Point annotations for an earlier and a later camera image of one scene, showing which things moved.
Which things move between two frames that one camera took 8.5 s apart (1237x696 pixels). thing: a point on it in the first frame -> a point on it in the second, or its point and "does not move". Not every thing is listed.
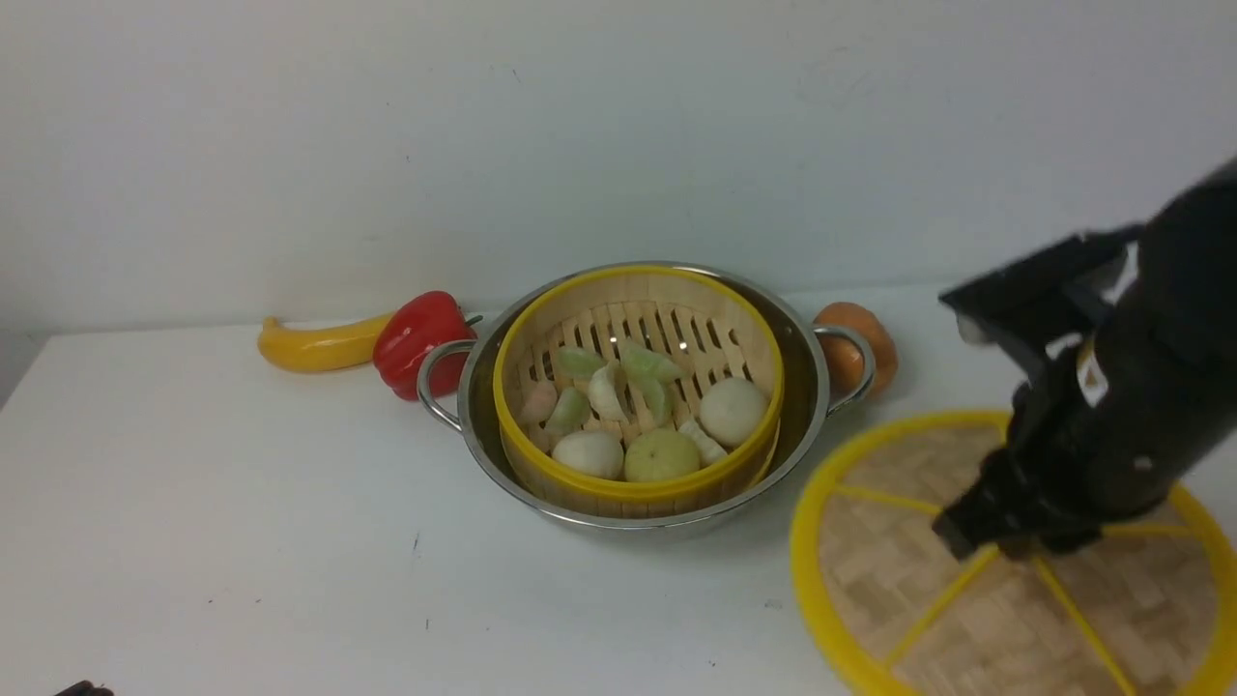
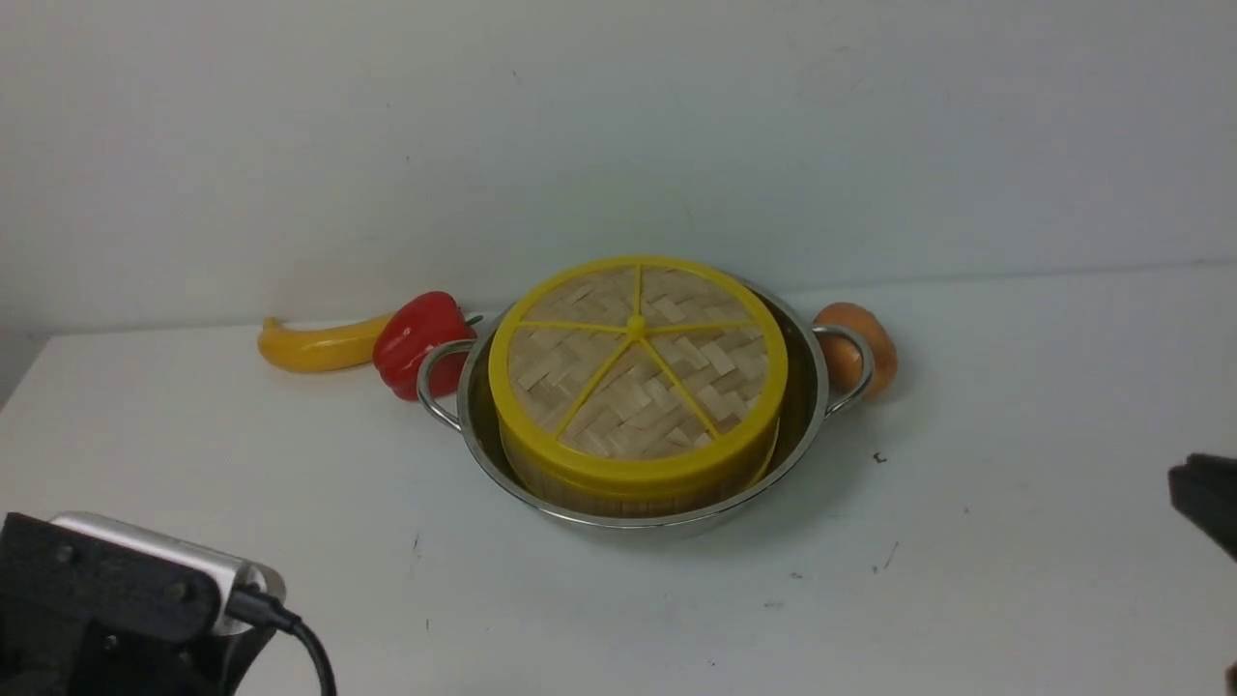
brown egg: x=844 y=357 does not move
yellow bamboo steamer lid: x=1144 y=608 -> x=639 y=366
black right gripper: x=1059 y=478 -> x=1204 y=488
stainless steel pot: x=826 y=370 does not move
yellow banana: x=318 y=349 does not move
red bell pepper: x=417 y=324 does not move
